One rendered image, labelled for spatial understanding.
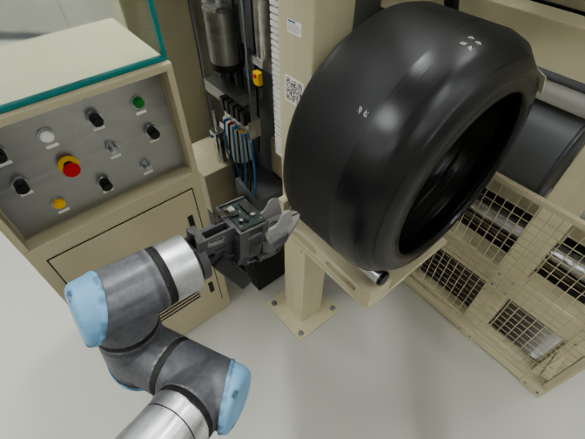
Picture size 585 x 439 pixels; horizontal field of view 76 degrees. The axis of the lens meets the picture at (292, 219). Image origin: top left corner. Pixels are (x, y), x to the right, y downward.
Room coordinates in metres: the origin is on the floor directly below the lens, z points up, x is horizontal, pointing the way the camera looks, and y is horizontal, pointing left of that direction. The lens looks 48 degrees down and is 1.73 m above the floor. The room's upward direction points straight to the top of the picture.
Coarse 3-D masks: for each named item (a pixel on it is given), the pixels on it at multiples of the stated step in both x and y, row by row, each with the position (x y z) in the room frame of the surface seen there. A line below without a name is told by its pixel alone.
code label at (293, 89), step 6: (288, 78) 0.91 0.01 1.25; (288, 84) 0.91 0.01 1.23; (294, 84) 0.90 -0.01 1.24; (300, 84) 0.88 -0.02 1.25; (288, 90) 0.91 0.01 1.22; (294, 90) 0.90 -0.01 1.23; (300, 90) 0.88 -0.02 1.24; (288, 96) 0.91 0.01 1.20; (294, 96) 0.90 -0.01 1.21; (300, 96) 0.88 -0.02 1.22; (294, 102) 0.90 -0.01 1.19
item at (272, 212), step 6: (276, 198) 0.45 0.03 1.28; (270, 204) 0.44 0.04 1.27; (276, 204) 0.45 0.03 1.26; (264, 210) 0.44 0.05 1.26; (270, 210) 0.44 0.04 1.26; (276, 210) 0.45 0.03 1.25; (264, 216) 0.43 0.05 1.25; (270, 216) 0.44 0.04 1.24; (276, 216) 0.45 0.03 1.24; (270, 222) 0.43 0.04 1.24; (276, 222) 0.44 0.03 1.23
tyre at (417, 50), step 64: (320, 64) 0.72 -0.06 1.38; (384, 64) 0.62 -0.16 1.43; (448, 64) 0.58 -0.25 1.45; (512, 64) 0.61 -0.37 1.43; (320, 128) 0.58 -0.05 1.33; (384, 128) 0.52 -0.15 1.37; (448, 128) 0.51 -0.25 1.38; (512, 128) 0.73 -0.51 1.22; (320, 192) 0.52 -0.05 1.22; (384, 192) 0.46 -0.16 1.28; (448, 192) 0.77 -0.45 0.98; (384, 256) 0.46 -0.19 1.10
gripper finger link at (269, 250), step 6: (264, 240) 0.39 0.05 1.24; (276, 240) 0.39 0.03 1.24; (282, 240) 0.40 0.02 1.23; (264, 246) 0.38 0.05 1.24; (270, 246) 0.38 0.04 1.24; (276, 246) 0.38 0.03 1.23; (282, 246) 0.39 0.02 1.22; (264, 252) 0.36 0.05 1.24; (270, 252) 0.37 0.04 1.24; (276, 252) 0.37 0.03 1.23; (258, 258) 0.36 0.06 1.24; (264, 258) 0.36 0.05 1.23
